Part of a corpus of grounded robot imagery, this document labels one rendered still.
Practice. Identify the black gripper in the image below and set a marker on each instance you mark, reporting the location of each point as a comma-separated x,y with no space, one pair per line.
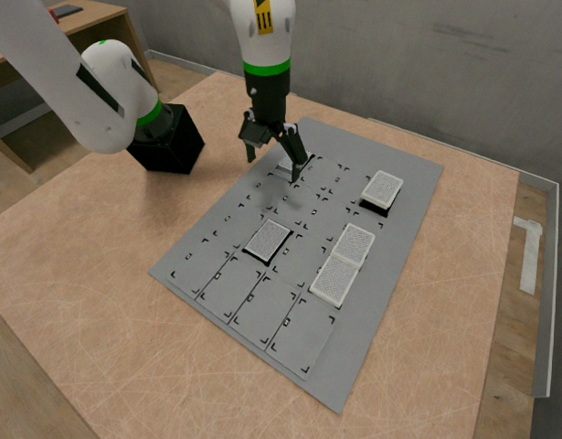
290,140

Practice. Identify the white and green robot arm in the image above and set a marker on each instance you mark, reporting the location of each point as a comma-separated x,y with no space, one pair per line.
103,119

